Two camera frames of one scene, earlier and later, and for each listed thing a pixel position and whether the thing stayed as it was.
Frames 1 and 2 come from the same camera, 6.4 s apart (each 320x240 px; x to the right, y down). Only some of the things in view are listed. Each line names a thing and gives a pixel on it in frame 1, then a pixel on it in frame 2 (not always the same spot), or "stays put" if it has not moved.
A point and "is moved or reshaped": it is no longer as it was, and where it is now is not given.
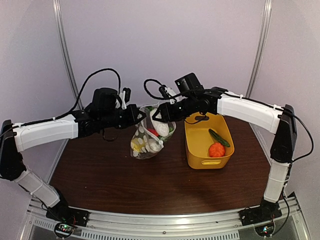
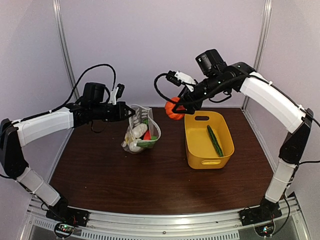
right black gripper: (167, 114) -> (190, 109)
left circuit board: (63, 230) stays put
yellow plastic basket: (199, 140) stays put
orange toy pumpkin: (216, 150) is moved or reshaped
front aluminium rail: (293, 225) stays put
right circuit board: (265, 230) stays put
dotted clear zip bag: (151, 134) is moved or reshaped
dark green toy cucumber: (218, 138) is moved or reshaped
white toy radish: (154, 146) -> (133, 148)
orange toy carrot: (171, 129) -> (148, 141)
